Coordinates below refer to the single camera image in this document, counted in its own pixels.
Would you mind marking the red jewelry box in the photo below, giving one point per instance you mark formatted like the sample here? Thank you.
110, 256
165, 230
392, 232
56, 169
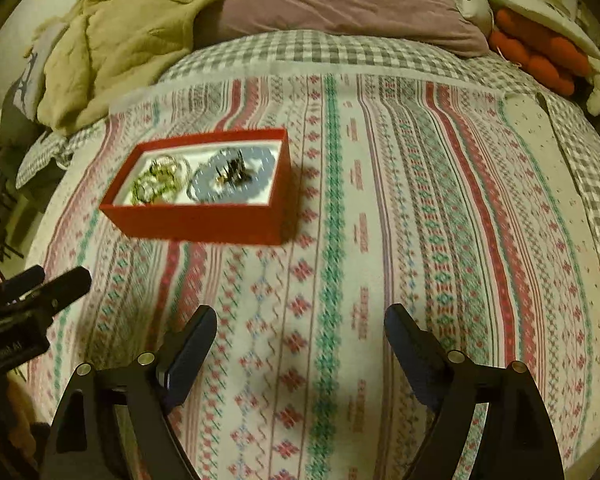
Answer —
195, 222

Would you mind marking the red green patterned cloth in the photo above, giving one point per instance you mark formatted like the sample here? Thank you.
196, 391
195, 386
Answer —
360, 260

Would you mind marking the blue printed grey pillow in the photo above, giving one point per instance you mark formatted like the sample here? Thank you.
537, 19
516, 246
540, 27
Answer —
27, 75

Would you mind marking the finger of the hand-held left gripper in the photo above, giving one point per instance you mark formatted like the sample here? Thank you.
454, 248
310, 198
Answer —
65, 287
15, 282

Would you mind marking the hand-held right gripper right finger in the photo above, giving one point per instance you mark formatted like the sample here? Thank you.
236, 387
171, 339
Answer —
410, 360

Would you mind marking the grey checked bed sheet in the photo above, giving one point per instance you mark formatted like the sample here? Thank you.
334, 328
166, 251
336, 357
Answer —
330, 50

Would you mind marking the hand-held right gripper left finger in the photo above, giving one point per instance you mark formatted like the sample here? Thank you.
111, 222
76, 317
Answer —
187, 360

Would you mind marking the purple pillow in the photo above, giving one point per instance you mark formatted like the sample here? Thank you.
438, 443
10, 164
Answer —
340, 0

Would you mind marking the orange plush toy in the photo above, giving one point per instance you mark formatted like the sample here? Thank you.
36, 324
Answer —
535, 55

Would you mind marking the black hair claw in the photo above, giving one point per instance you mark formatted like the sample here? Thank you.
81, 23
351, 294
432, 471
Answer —
235, 170

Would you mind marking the beige fleece blanket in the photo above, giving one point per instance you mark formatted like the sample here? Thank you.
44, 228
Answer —
115, 45

